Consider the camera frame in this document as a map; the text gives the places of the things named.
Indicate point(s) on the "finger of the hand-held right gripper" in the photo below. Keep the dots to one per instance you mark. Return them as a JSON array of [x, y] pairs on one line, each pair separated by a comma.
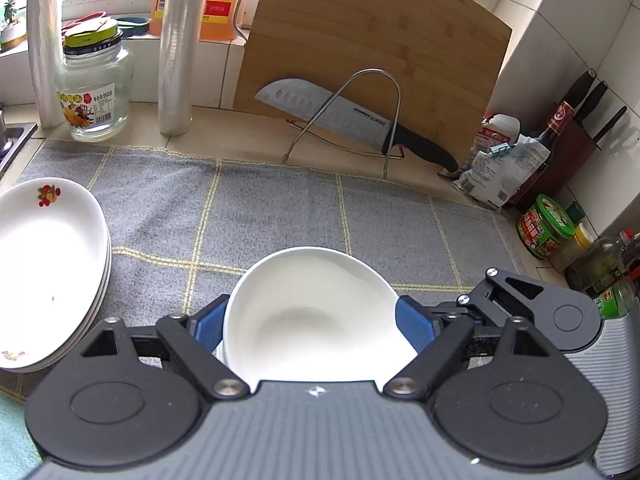
[[480, 305]]

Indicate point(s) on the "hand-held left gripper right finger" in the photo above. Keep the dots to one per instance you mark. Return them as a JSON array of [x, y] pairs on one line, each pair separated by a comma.
[[415, 322]]

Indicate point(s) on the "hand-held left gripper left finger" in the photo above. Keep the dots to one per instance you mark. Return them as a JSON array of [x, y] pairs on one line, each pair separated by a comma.
[[210, 322]]

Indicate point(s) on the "white bowl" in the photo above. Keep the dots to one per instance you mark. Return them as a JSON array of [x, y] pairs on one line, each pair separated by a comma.
[[310, 310]]

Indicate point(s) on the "green plastic bottle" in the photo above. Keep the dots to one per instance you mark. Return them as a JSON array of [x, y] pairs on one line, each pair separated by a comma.
[[617, 300]]

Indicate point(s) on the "cooking oil bottle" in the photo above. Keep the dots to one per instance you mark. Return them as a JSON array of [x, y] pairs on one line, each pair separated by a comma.
[[595, 265]]

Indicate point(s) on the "small yellow cap bottle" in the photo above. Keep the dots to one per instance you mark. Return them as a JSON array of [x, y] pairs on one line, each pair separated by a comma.
[[580, 240]]

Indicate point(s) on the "green lid sauce jar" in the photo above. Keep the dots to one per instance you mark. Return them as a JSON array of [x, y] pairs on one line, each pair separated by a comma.
[[547, 230]]

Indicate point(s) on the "grey checked dish towel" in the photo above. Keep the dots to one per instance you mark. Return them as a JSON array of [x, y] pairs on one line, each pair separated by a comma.
[[280, 200]]

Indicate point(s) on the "brown knife block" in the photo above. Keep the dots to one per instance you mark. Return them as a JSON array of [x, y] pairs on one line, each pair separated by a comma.
[[565, 170]]

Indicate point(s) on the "teal bag clip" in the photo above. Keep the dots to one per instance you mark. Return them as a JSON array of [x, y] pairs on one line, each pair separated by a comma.
[[502, 150]]

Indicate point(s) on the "white red seasoning bag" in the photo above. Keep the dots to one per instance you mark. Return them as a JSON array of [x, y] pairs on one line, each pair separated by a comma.
[[492, 127]]

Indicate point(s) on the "dark sauce bottle red label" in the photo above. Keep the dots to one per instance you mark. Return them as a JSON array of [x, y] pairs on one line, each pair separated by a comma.
[[557, 125]]

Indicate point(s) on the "steel santoku knife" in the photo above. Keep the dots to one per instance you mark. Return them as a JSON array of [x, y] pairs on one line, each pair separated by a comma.
[[310, 105]]

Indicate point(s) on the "plastic wrap roll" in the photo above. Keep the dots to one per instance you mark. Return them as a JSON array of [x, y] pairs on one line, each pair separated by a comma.
[[45, 60], [180, 60]]

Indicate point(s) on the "glass jar green lid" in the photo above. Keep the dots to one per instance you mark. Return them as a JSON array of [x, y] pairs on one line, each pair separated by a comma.
[[95, 80]]

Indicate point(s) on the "stainless steel sink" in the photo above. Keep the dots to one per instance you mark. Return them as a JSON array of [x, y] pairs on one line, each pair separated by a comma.
[[17, 135]]

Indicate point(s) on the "bamboo cutting board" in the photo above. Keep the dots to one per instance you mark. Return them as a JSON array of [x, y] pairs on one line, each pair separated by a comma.
[[380, 25]]

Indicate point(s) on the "teal plastic dish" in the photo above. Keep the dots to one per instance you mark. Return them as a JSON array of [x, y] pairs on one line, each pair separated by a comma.
[[135, 27]]

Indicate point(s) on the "orange cooking wine bottle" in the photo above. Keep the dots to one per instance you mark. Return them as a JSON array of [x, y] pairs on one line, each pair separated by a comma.
[[225, 5]]

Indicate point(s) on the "red plastic dish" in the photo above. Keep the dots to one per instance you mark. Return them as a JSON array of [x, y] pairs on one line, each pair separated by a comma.
[[82, 19]]

